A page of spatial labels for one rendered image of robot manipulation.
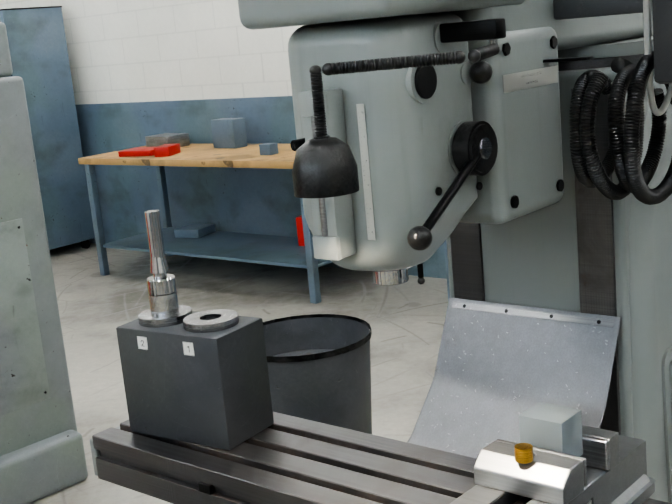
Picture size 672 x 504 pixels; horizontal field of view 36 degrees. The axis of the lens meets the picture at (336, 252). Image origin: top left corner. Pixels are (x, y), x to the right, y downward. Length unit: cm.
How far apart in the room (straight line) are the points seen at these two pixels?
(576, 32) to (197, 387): 80
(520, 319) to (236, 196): 605
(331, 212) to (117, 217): 758
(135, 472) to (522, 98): 87
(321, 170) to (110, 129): 761
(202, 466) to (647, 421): 71
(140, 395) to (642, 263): 84
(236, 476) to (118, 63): 708
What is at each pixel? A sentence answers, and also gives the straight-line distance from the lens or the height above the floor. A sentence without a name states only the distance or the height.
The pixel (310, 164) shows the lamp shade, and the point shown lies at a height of 148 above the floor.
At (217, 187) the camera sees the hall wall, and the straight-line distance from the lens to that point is 781.
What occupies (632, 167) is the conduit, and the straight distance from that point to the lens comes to 139.
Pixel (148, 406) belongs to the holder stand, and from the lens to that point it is 175.
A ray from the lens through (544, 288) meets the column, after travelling 171.
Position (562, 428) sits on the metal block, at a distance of 129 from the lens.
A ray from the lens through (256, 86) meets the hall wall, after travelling 739.
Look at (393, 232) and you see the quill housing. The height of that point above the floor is 137.
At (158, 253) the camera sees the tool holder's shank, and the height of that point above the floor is 129.
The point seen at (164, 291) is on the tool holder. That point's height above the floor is 123.
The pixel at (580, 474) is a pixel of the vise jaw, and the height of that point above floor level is 108.
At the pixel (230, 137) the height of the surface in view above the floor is 96.
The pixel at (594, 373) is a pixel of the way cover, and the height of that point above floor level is 106.
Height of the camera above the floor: 162
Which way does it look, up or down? 12 degrees down
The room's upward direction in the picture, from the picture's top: 5 degrees counter-clockwise
